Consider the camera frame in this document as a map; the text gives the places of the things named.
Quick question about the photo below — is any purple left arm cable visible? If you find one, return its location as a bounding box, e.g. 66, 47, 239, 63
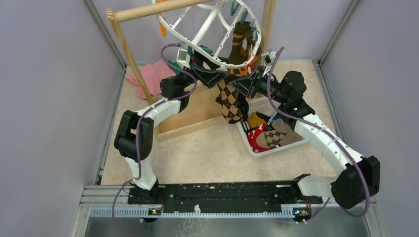
112, 43, 198, 236

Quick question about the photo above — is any white plastic laundry basket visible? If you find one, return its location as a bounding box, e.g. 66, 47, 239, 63
236, 97, 308, 157

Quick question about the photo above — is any pink cloth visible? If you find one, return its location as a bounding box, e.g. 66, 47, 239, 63
126, 59, 176, 99

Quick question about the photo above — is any yellow sock in basket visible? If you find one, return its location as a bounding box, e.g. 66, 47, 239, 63
247, 112, 266, 128

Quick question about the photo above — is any orange clip at back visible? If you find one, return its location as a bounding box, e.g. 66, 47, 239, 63
155, 0, 167, 37

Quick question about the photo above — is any wooden hanger rack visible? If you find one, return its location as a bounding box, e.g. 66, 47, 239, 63
106, 0, 276, 141

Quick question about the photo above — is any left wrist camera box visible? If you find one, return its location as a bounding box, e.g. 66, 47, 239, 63
177, 44, 190, 68

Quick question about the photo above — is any white round clip hanger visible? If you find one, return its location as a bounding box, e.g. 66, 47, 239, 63
162, 0, 262, 71

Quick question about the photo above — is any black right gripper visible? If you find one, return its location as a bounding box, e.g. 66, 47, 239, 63
229, 66, 288, 105

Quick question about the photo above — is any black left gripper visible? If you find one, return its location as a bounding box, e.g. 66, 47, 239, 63
176, 47, 230, 89

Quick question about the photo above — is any black sock in basket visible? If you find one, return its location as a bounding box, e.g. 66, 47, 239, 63
266, 113, 281, 126

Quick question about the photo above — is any green cloth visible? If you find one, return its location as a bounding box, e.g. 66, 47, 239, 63
169, 60, 182, 74

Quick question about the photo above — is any olive striped hanging sock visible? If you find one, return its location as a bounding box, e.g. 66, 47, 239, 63
228, 21, 252, 65

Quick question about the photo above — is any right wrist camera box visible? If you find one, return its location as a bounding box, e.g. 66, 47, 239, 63
261, 49, 277, 66

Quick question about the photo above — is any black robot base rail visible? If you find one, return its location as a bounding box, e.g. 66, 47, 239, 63
128, 175, 323, 222

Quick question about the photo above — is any brown argyle sock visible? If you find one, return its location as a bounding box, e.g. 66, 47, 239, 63
215, 79, 243, 124

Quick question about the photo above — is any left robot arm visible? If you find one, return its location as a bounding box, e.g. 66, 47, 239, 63
114, 53, 229, 204

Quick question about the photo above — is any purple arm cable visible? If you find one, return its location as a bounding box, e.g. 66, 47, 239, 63
112, 43, 198, 236
266, 46, 371, 219

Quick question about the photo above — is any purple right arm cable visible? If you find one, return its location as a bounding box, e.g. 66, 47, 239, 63
266, 46, 371, 219

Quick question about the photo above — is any navy white red hanging sock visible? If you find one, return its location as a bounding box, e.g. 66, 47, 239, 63
237, 65, 254, 121

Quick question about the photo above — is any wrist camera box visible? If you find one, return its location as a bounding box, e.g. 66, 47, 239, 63
261, 49, 277, 66
177, 44, 190, 68

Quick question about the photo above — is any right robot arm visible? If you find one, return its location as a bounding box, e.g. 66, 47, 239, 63
229, 67, 381, 211

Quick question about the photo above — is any teal clothes clip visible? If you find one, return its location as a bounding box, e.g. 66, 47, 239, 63
200, 45, 213, 55

